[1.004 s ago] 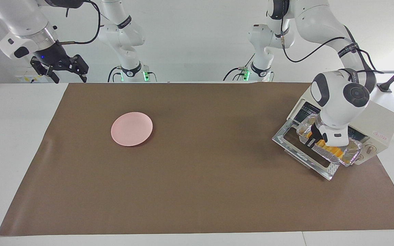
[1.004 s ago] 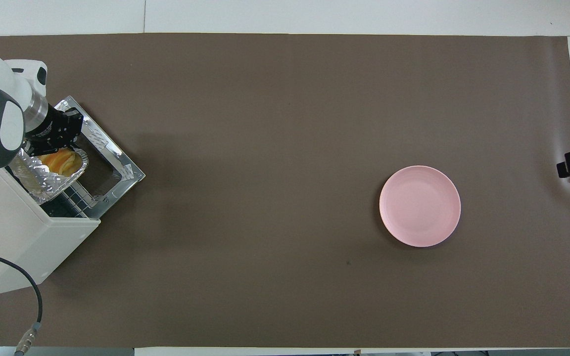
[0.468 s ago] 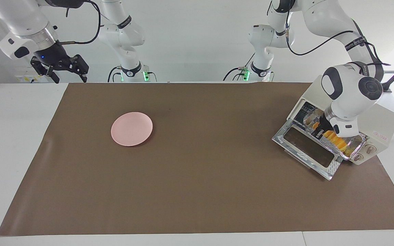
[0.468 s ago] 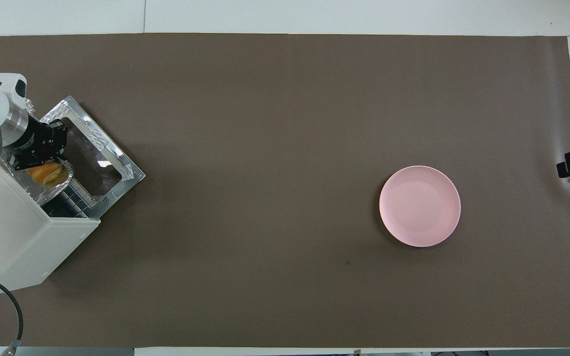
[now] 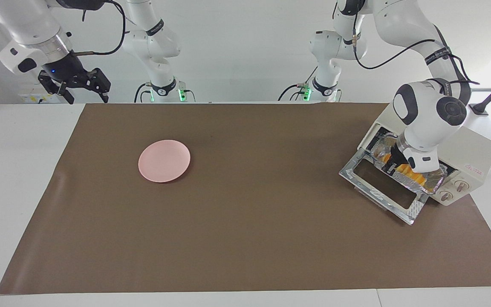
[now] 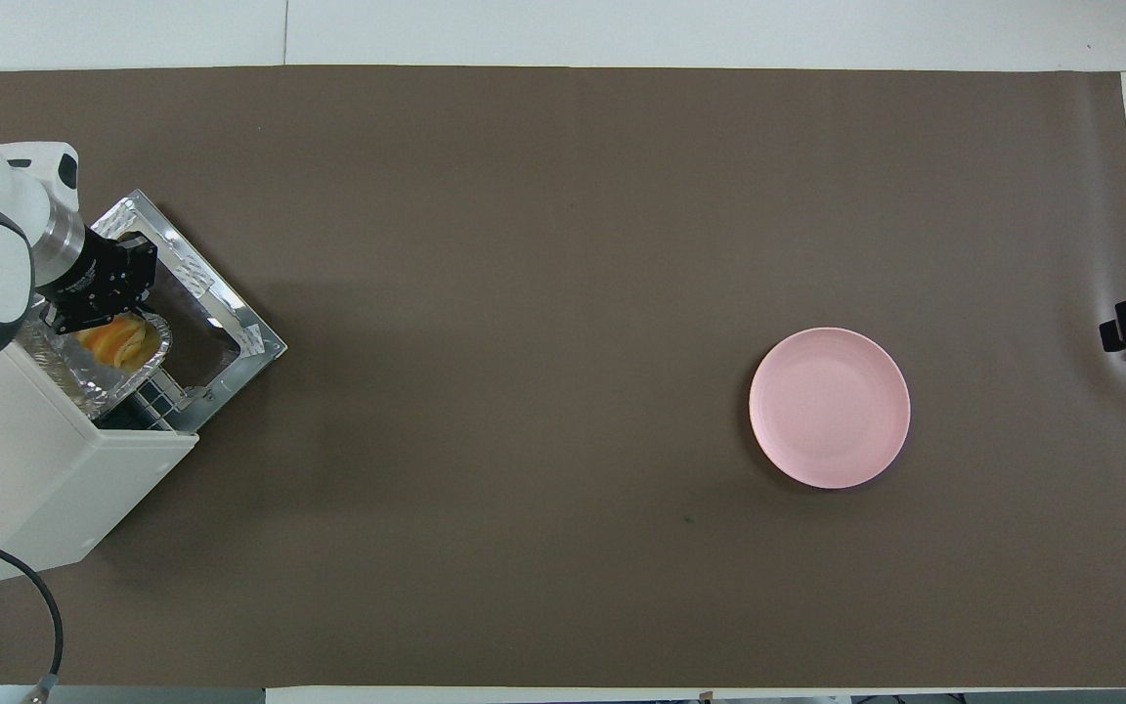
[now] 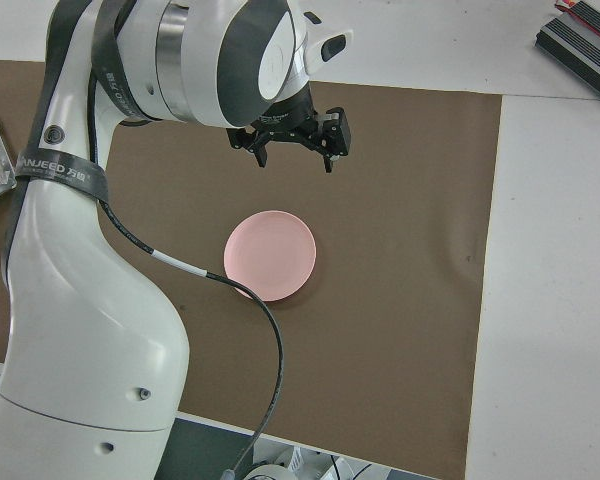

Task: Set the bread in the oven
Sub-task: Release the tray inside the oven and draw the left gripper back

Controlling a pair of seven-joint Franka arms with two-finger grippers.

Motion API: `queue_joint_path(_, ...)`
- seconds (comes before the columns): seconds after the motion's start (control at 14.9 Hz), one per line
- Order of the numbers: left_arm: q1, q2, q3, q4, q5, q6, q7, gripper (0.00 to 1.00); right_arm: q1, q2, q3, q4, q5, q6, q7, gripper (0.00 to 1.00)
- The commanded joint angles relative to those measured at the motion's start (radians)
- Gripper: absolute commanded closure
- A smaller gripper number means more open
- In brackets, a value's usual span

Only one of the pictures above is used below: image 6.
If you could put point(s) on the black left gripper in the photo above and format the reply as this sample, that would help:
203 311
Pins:
99 279

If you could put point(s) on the sliced orange bread loaf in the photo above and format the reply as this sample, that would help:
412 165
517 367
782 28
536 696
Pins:
118 342

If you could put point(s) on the aluminium foil tray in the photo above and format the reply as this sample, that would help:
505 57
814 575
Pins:
104 386

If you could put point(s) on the glass oven door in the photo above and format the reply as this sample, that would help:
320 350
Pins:
201 342

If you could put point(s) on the cream toaster oven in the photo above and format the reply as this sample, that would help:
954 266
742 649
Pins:
25 489

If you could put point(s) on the pink round plate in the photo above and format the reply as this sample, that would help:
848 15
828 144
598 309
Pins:
829 408

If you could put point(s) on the brown table mat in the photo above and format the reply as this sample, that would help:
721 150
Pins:
524 342

